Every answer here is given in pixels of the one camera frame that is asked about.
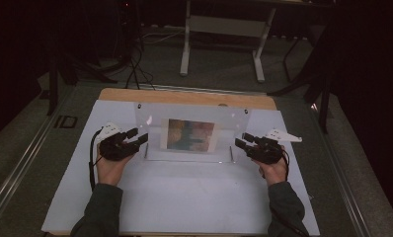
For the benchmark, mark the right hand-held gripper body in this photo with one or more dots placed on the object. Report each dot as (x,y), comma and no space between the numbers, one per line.
(267,151)

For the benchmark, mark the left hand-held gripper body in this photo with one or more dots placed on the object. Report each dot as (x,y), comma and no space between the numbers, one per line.
(114,149)

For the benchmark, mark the clear acrylic photo frame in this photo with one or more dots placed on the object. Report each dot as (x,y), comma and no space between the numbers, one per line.
(229,120)

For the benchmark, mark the person's left hand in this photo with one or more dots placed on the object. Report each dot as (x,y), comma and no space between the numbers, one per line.
(109,171)

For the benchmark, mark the person's right hand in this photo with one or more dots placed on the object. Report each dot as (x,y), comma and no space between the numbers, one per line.
(275,173)

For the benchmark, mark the colourful picture print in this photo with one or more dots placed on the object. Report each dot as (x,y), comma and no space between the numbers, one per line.
(189,135)

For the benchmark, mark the white table cover sheet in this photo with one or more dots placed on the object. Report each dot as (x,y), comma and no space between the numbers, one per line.
(191,197)

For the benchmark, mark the black metal stand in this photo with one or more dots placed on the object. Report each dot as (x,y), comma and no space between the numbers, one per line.
(53,85)
(323,98)

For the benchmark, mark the black floor bracket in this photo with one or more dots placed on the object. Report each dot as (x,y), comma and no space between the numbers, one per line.
(66,121)

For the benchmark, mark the metal floor rail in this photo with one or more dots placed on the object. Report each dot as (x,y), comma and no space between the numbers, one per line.
(344,184)
(16,171)

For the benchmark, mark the white metal desk frame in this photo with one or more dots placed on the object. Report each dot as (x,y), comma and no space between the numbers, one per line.
(225,25)

